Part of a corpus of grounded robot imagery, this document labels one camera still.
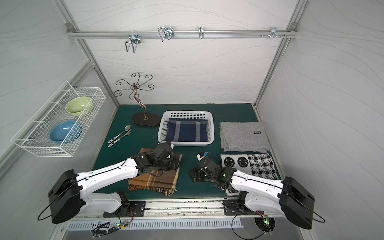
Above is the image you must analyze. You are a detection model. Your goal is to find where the brown plaid scarf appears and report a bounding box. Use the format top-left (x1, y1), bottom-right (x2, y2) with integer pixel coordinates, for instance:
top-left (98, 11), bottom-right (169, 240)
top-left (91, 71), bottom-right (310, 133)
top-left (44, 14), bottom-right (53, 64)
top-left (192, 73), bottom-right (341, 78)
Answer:
top-left (128, 167), bottom-right (180, 197)

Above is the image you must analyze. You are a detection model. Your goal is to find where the navy blue plaid scarf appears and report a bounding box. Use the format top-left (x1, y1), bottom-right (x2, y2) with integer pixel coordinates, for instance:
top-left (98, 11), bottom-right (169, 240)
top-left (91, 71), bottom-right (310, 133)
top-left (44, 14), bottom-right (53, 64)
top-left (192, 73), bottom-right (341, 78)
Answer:
top-left (165, 118), bottom-right (209, 142)

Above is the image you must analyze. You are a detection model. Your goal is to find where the white plastic basket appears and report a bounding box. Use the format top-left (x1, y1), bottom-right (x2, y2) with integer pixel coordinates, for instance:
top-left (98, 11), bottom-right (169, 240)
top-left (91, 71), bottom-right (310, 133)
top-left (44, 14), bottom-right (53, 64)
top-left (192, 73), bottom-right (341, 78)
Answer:
top-left (158, 110), bottom-right (215, 147)

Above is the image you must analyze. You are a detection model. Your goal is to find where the white black smiley scarf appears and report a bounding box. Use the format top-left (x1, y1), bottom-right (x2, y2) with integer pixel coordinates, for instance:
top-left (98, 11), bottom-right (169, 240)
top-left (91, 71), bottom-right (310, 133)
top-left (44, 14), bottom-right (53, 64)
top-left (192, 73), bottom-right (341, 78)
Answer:
top-left (221, 154), bottom-right (280, 180)

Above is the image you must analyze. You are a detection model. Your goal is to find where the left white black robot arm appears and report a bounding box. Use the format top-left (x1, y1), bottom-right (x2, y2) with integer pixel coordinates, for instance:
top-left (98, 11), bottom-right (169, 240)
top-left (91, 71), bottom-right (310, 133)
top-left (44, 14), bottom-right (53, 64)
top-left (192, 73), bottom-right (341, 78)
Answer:
top-left (47, 142), bottom-right (182, 224)

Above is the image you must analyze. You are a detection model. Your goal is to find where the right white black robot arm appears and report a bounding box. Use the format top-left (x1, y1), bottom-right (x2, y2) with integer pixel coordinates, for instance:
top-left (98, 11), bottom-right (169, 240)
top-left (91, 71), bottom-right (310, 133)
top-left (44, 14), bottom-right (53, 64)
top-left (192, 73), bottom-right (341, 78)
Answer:
top-left (189, 154), bottom-right (325, 230)

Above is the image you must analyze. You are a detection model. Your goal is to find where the grey folded scarf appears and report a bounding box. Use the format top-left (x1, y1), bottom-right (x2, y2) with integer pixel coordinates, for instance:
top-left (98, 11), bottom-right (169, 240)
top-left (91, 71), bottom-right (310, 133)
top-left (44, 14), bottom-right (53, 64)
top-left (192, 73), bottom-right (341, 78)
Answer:
top-left (220, 122), bottom-right (271, 154)

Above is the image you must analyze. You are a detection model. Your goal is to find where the bronze scroll jewelry stand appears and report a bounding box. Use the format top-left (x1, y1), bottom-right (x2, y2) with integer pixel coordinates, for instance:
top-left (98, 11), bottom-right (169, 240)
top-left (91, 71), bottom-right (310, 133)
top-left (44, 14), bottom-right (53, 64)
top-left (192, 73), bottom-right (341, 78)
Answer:
top-left (114, 72), bottom-right (161, 127)

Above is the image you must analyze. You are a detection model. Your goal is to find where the green dark table mat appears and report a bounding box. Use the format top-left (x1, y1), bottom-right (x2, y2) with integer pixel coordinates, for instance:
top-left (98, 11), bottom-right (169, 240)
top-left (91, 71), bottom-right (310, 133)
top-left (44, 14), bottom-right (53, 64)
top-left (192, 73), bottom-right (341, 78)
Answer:
top-left (92, 104), bottom-right (258, 199)

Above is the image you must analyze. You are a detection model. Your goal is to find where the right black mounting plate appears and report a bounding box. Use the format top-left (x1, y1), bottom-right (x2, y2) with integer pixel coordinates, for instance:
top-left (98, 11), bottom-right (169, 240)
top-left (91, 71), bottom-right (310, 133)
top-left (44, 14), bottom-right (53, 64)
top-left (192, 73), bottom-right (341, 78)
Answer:
top-left (222, 198), bottom-right (256, 216)

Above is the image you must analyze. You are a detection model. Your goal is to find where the black mounting plate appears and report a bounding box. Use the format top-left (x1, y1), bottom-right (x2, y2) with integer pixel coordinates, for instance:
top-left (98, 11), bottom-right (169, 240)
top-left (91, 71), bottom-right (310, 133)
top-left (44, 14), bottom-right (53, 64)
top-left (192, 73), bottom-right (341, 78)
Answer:
top-left (222, 198), bottom-right (256, 216)
top-left (103, 201), bottom-right (146, 218)

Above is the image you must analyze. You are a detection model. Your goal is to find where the silver spoon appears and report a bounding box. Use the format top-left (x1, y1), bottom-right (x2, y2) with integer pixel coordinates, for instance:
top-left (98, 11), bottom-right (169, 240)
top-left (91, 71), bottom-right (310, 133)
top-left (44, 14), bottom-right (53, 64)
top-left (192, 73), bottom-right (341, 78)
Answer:
top-left (108, 125), bottom-right (131, 144)

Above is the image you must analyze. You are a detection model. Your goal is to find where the silver fork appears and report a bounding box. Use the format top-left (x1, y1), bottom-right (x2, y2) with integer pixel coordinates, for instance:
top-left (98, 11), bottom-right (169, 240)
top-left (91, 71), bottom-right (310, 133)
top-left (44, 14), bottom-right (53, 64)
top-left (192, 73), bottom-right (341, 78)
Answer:
top-left (108, 130), bottom-right (133, 148)

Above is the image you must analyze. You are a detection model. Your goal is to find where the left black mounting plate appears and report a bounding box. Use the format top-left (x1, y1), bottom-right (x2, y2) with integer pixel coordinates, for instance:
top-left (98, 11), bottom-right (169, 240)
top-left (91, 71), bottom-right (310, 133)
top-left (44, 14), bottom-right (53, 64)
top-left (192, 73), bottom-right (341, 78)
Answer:
top-left (103, 201), bottom-right (146, 218)

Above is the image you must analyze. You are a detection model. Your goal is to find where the left wiring bundle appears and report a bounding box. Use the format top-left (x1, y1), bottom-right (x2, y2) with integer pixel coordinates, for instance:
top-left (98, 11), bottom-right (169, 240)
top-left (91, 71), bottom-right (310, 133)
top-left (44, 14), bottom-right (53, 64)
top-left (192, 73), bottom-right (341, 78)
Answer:
top-left (91, 206), bottom-right (135, 238)

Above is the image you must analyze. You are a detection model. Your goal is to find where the white vent grille strip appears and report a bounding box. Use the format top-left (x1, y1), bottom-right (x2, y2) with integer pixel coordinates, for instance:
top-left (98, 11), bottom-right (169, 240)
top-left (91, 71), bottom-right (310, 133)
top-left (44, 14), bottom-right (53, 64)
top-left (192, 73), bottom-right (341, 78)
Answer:
top-left (67, 218), bottom-right (244, 232)

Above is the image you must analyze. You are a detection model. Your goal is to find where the blue ceramic bowl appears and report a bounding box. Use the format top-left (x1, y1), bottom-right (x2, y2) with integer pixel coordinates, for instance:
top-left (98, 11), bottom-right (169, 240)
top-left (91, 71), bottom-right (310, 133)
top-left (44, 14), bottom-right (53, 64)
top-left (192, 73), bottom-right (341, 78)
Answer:
top-left (50, 121), bottom-right (83, 144)

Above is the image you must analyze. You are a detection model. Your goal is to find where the green ceramic bowl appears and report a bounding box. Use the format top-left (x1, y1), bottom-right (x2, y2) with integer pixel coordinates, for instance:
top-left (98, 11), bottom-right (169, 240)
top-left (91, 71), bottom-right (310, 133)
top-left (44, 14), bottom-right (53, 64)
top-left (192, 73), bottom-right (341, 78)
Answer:
top-left (65, 96), bottom-right (94, 118)

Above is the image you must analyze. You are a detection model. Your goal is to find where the double prong metal hook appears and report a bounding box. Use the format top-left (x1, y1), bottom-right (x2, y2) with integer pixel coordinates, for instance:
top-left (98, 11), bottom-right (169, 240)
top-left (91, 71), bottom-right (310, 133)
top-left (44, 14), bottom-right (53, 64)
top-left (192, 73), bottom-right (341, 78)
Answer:
top-left (125, 32), bottom-right (141, 53)

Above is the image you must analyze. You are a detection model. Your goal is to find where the looped metal hook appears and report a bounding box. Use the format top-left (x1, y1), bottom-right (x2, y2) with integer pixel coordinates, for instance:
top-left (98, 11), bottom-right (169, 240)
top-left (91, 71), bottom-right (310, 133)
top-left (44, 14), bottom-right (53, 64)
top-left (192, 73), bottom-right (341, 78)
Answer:
top-left (158, 27), bottom-right (175, 42)

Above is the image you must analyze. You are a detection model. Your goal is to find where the small single metal hook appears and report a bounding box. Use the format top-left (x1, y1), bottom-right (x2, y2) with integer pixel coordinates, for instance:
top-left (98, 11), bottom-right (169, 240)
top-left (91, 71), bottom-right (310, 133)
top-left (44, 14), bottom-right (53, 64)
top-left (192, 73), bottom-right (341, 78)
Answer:
top-left (198, 27), bottom-right (204, 39)

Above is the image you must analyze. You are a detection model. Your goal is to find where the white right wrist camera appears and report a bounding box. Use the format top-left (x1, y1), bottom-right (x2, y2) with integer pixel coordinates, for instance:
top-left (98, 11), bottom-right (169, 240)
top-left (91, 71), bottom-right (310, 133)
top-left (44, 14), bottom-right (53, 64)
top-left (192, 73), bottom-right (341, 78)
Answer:
top-left (197, 152), bottom-right (207, 162)

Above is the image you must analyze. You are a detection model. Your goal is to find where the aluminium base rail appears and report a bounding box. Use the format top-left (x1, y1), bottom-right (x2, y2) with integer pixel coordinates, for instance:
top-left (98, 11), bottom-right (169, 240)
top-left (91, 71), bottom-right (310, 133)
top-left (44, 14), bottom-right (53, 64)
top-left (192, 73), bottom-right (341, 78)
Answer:
top-left (59, 197), bottom-right (307, 222)

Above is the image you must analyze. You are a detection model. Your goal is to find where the right black cable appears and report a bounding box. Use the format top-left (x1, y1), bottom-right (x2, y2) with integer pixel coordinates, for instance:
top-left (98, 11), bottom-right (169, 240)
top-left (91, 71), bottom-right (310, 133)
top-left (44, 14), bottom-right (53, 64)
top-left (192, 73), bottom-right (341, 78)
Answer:
top-left (230, 213), bottom-right (266, 240)

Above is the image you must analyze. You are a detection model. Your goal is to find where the white wire wall basket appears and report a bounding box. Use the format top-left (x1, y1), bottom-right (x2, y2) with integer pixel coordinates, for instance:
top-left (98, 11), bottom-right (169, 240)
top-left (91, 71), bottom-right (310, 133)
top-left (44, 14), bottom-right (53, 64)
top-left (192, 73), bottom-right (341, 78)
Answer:
top-left (11, 82), bottom-right (106, 158)

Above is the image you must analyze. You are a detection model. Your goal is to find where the aluminium cross rail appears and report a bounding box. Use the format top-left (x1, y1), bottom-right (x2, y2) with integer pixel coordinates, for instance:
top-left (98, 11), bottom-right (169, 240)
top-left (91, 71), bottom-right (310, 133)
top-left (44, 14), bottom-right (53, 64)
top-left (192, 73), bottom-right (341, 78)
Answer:
top-left (68, 29), bottom-right (299, 40)

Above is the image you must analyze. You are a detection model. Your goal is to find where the right metal bracket hook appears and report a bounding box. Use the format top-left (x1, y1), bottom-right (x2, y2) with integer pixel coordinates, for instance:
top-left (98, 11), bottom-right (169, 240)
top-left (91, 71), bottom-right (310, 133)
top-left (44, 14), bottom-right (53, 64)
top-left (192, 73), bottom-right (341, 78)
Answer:
top-left (260, 28), bottom-right (287, 39)

